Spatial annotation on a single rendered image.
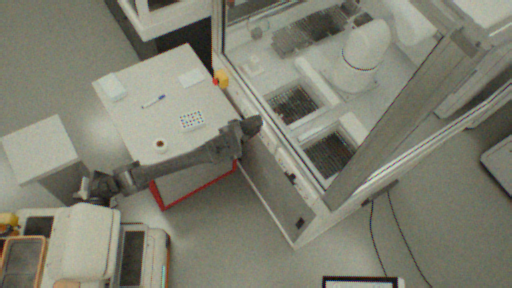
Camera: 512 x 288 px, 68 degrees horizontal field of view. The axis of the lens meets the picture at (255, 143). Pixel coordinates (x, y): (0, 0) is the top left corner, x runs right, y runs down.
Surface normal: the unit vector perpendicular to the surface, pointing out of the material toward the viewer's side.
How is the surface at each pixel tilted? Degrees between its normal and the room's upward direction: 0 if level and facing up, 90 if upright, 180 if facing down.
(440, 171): 0
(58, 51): 0
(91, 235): 42
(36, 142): 0
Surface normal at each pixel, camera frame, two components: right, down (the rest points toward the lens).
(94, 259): 0.74, -0.33
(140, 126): 0.08, -0.44
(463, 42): -0.84, 0.45
